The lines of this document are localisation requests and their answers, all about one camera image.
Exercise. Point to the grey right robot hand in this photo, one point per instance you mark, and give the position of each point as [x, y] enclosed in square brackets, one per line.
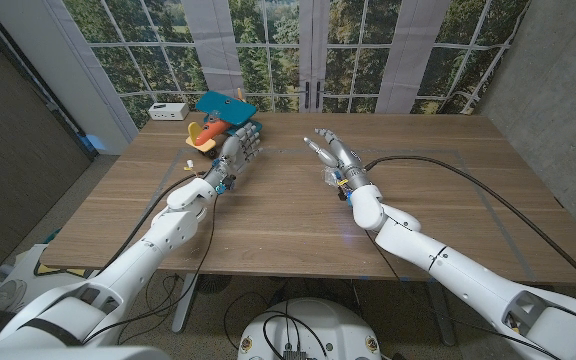
[345, 157]

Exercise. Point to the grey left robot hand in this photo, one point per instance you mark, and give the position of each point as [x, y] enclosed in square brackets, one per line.
[233, 155]

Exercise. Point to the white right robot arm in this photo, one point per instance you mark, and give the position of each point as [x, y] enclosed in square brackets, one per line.
[418, 245]

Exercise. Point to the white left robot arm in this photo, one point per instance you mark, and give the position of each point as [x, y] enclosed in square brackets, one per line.
[165, 240]

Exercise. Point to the teal and orange toy plane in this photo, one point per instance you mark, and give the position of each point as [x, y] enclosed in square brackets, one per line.
[225, 107]

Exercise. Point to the white power box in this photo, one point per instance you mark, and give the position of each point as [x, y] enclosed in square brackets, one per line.
[168, 111]

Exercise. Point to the printed window forest backdrop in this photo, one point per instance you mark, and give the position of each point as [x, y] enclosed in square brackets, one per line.
[268, 50]

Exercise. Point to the black ribbed round object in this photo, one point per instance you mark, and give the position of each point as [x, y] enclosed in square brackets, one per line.
[213, 283]

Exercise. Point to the white table leg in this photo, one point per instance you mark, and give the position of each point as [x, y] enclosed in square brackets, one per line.
[185, 305]

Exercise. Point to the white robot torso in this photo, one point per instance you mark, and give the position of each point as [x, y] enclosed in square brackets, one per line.
[313, 330]

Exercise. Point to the grey table leg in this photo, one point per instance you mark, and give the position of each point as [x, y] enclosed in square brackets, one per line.
[443, 320]

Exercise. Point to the grey sneaker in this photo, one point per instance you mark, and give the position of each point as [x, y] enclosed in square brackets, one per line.
[7, 295]

